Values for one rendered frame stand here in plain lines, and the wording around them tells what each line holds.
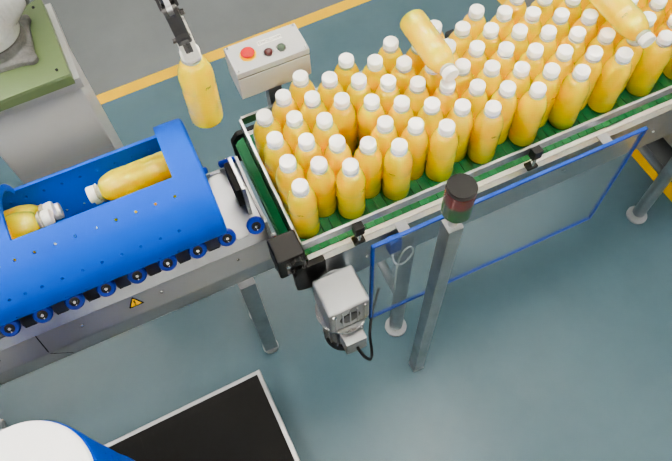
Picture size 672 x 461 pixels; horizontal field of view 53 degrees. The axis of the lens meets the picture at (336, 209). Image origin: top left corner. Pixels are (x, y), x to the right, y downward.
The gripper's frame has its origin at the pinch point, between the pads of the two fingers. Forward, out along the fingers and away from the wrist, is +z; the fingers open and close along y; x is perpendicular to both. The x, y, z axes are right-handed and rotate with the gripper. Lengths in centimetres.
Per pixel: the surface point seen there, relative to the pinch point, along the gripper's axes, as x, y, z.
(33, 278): -47, 18, 27
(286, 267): 0, 28, 49
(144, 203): -21.2, 13.5, 24.2
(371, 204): 26, 16, 59
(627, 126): 99, 21, 66
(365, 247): 20, 25, 62
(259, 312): -14, 11, 104
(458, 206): 37, 41, 27
